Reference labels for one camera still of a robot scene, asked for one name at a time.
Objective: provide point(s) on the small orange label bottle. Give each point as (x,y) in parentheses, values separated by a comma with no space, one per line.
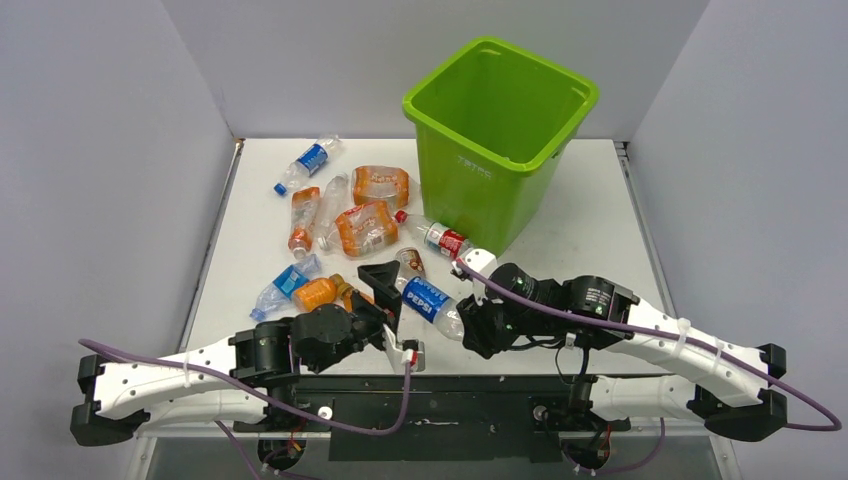
(304,208)

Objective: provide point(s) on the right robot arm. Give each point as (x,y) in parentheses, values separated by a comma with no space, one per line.
(727,388)

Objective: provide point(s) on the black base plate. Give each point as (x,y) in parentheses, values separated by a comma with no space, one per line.
(460,418)

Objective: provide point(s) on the orange crushed bottle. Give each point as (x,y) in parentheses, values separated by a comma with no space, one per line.
(374,182)
(365,229)

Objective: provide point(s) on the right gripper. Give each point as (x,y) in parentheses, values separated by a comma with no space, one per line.
(479,334)

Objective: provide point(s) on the green plastic bin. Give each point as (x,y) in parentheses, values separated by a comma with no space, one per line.
(491,124)

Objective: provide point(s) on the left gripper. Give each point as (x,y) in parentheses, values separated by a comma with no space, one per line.
(382,279)

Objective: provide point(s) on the red label bottle by bin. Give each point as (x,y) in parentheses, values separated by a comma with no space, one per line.
(434,235)

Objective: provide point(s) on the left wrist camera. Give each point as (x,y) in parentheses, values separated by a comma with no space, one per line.
(403,354)

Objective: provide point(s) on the orange crushed bottle middle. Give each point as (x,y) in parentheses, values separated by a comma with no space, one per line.
(365,229)

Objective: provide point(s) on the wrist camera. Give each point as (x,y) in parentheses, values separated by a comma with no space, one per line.
(478,260)
(403,354)

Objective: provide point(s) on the orange crushed bottle top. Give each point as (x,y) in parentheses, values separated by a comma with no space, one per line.
(374,182)

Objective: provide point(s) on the orange juice bottle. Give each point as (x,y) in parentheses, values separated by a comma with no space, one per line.
(347,296)
(317,292)

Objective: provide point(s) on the pepsi bottle blue cap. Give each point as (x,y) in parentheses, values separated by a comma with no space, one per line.
(434,305)

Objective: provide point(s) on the brown label red cap bottle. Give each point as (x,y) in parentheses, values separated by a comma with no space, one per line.
(411,264)

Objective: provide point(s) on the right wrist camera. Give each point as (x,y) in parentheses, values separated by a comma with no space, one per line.
(478,260)

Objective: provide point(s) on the crushed blue label bottle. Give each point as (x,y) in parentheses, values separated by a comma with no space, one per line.
(277,295)

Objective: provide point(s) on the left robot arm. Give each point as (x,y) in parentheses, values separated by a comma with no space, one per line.
(248,377)

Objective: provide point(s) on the blue label bottle far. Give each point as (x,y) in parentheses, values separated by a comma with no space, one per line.
(299,172)

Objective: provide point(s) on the clear bottle no label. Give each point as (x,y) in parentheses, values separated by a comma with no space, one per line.
(332,203)

